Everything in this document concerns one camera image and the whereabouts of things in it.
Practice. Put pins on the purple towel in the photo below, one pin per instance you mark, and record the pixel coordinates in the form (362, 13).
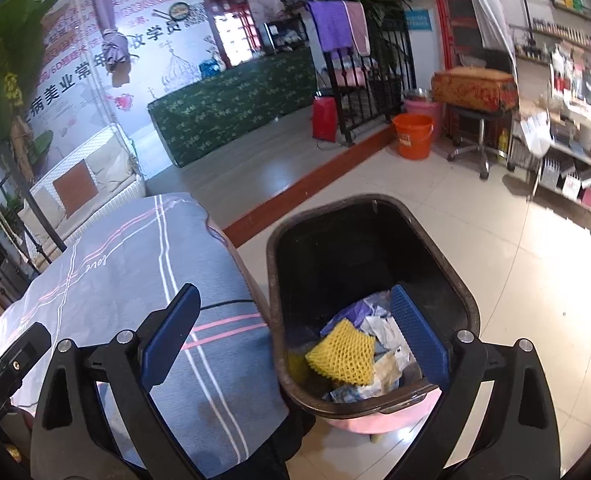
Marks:
(330, 25)

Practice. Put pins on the person's left hand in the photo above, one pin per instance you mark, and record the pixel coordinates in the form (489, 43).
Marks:
(22, 420)

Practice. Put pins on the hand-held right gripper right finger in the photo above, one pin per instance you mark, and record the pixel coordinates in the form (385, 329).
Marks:
(420, 340)

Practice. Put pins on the blue wall sign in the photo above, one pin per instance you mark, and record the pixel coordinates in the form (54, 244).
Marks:
(418, 21)

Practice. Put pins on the white display rack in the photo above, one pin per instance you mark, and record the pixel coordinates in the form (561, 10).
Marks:
(575, 170)

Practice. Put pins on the large wall banner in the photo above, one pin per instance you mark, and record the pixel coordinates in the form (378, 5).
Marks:
(150, 60)

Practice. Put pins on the white hanging cloth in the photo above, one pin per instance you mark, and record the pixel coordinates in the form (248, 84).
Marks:
(490, 15)

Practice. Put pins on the red telephone booth cabinet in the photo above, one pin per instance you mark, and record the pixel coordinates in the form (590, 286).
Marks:
(230, 20)

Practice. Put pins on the white cushion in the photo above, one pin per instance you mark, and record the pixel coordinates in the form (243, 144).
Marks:
(110, 167)

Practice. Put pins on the yellow bottle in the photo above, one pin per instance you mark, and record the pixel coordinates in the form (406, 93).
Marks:
(503, 144)

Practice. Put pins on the pink towel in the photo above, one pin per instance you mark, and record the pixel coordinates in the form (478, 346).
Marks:
(359, 27)

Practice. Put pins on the blue ornament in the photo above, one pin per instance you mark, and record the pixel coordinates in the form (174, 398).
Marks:
(211, 69)

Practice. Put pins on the white wicker swing sofa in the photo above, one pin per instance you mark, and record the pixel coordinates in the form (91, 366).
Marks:
(120, 185)

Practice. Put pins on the yellow foam net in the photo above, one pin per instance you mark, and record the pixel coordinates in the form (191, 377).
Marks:
(343, 355)

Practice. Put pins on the orange cushion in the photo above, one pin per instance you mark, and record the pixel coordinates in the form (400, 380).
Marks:
(75, 187)

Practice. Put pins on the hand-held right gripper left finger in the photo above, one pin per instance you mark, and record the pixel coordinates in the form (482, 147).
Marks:
(168, 340)

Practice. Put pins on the banana plant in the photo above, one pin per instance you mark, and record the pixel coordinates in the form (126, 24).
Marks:
(10, 50)

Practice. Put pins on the black display box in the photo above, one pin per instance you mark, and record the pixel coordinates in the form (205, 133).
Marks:
(285, 37)

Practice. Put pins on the green patterned counter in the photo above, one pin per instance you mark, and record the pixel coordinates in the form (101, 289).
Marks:
(235, 110)

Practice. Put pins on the white paper bag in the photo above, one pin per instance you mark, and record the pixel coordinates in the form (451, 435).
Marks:
(535, 132)

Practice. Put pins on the white paper sheet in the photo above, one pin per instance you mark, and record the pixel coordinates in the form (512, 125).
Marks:
(390, 360)

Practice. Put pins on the purple hanging cloth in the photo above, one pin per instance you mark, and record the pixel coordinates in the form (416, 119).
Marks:
(105, 10)

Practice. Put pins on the orange bucket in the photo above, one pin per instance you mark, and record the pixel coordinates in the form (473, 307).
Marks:
(413, 137)

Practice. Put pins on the metal swivel stool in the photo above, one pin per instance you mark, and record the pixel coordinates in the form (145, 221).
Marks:
(470, 140)

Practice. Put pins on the black metal railing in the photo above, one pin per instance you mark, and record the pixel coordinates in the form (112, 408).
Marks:
(385, 85)

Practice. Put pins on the striped blue-grey blanket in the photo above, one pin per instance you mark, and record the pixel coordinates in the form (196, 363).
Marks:
(125, 270)

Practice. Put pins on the wooden wall shelves with products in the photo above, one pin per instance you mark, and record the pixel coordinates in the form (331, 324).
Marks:
(570, 15)

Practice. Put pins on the pink plastic stool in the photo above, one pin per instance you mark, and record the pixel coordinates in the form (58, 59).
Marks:
(375, 420)

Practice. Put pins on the purple plastic bag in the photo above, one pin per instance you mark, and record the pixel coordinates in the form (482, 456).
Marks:
(350, 312)

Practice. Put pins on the dark brown waste bin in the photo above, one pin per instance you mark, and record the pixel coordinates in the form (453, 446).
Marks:
(335, 250)

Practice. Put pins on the red ladder shelf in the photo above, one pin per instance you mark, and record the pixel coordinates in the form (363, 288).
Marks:
(455, 10)

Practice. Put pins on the pink basin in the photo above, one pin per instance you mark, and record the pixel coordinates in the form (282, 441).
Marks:
(423, 107)

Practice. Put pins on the red bag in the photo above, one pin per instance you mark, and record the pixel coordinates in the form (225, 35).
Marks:
(324, 120)

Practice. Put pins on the black iron bed frame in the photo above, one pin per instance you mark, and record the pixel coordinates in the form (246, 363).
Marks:
(40, 225)

